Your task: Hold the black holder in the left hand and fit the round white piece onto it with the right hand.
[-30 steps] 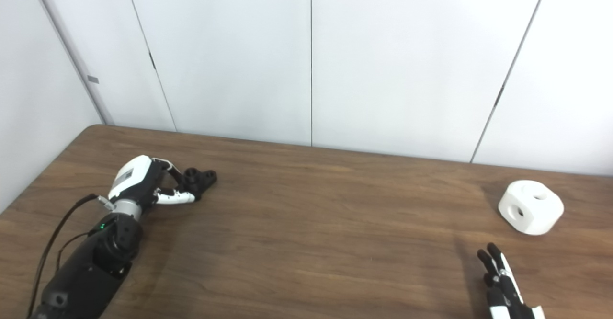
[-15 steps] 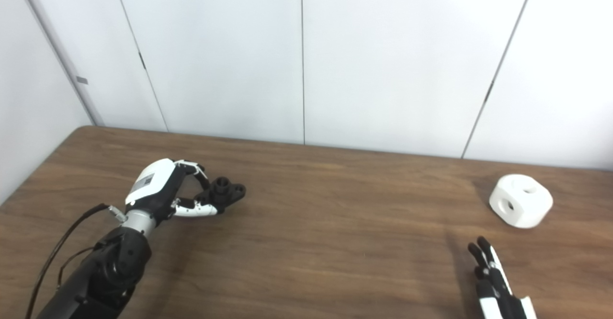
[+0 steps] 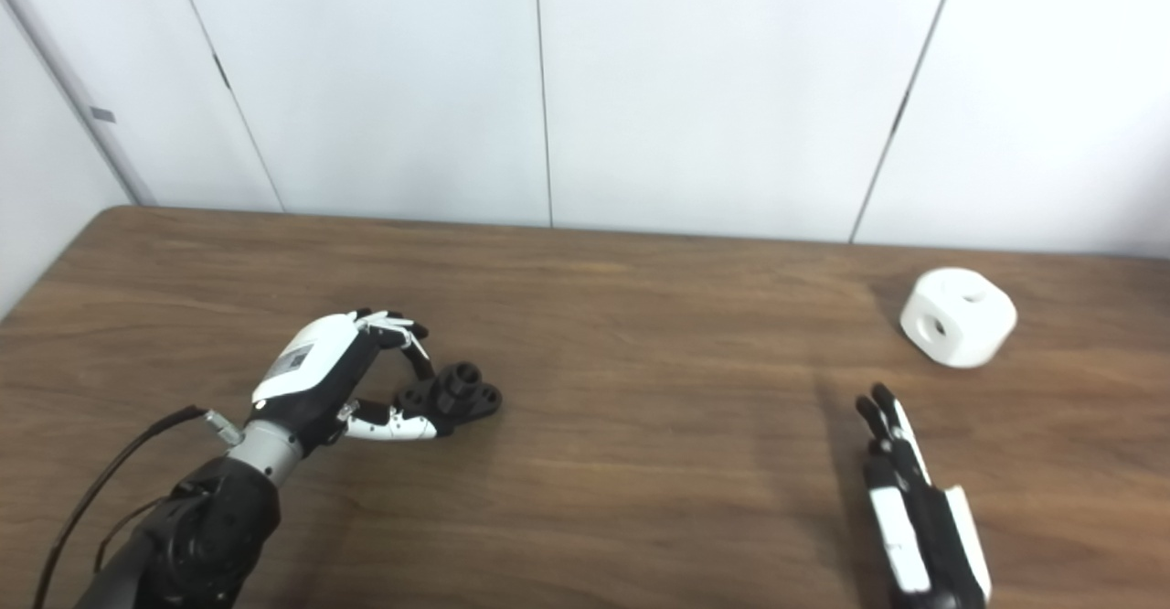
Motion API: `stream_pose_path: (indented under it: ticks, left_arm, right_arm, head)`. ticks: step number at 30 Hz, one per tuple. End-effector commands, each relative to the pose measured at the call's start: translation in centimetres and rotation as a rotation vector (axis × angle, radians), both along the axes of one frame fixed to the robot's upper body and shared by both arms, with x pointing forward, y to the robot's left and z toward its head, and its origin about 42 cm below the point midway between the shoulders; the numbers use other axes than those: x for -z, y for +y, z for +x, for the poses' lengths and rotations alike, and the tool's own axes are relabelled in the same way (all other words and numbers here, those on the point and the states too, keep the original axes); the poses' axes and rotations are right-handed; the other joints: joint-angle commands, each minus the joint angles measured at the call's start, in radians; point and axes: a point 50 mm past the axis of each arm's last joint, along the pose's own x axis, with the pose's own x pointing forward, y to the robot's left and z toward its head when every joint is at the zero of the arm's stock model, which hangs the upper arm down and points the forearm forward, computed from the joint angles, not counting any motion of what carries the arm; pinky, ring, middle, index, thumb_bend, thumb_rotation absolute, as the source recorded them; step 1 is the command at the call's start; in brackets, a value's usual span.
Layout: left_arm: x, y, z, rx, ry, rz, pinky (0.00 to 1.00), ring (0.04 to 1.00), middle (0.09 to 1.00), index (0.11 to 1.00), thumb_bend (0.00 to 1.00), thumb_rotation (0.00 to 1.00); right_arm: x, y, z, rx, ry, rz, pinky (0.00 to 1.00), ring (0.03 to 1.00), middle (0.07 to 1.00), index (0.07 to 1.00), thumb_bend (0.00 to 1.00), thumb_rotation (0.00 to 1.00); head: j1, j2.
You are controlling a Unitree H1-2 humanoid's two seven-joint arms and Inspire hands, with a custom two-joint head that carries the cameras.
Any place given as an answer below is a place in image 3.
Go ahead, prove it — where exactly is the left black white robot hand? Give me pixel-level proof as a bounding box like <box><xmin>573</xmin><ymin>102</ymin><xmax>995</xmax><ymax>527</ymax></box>
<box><xmin>251</xmin><ymin>309</ymin><xmax>440</xmax><ymax>454</ymax></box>

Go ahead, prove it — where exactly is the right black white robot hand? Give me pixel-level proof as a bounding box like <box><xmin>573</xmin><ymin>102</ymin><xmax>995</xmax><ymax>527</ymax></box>
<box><xmin>855</xmin><ymin>383</ymin><xmax>993</xmax><ymax>609</ymax></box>

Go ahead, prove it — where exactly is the black flanged holder part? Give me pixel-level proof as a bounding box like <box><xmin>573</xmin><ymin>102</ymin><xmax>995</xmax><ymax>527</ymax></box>
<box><xmin>395</xmin><ymin>363</ymin><xmax>504</xmax><ymax>436</ymax></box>

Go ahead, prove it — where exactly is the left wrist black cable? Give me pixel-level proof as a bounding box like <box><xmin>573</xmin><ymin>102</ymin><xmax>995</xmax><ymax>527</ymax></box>
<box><xmin>32</xmin><ymin>405</ymin><xmax>243</xmax><ymax>609</ymax></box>

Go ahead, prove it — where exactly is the grey wall corner trim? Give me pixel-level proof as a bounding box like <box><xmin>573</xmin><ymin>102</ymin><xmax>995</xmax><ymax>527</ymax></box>
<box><xmin>0</xmin><ymin>0</ymin><xmax>156</xmax><ymax>208</ymax></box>

